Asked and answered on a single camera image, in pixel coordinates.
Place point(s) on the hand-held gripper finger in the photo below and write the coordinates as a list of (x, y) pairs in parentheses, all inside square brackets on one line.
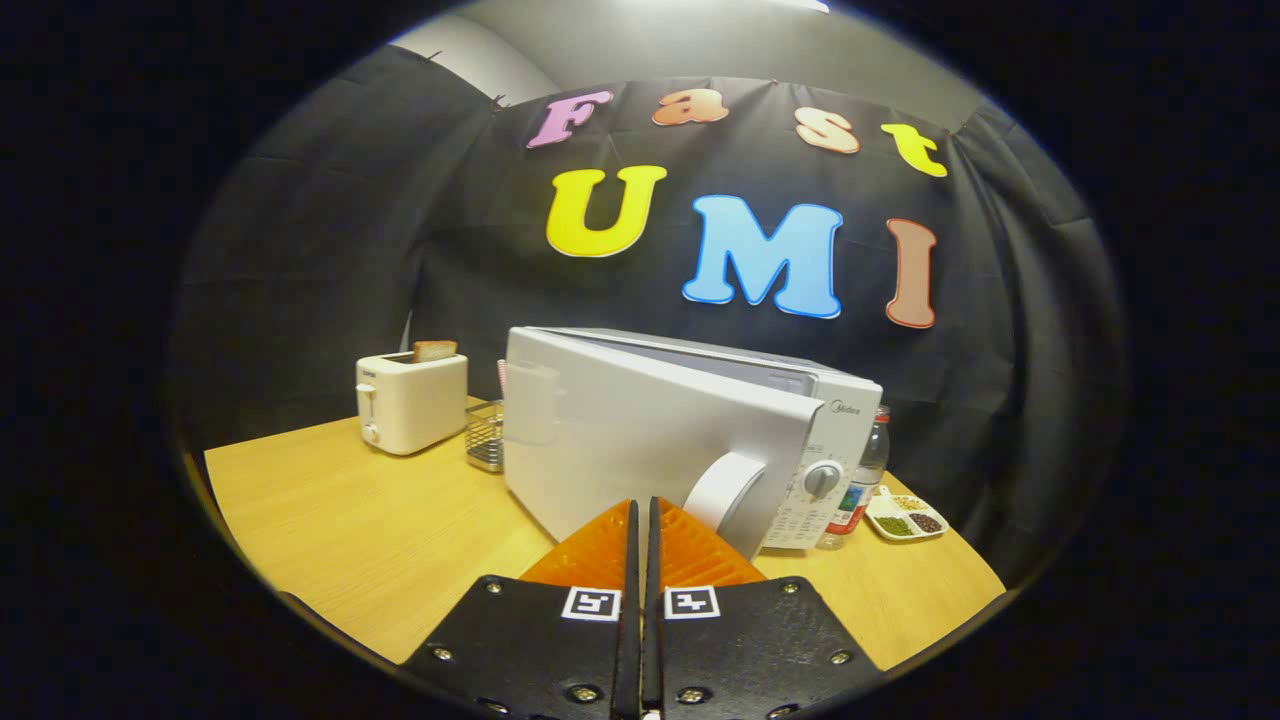
[(652, 600), (630, 600)]

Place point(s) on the white microwave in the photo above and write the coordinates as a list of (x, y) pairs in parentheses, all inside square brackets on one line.
[(640, 430)]

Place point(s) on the clear plastic bottle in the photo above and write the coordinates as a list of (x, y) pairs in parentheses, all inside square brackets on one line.
[(865, 470)]

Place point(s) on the pink striped straw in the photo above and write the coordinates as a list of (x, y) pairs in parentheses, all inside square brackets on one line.
[(501, 378)]

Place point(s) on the divided white snack dish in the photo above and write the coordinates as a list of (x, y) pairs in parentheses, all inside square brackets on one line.
[(905, 520)]

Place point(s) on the white toaster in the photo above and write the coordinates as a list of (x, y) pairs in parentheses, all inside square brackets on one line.
[(410, 405)]

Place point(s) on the toast slice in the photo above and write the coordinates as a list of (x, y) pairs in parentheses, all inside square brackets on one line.
[(435, 351)]

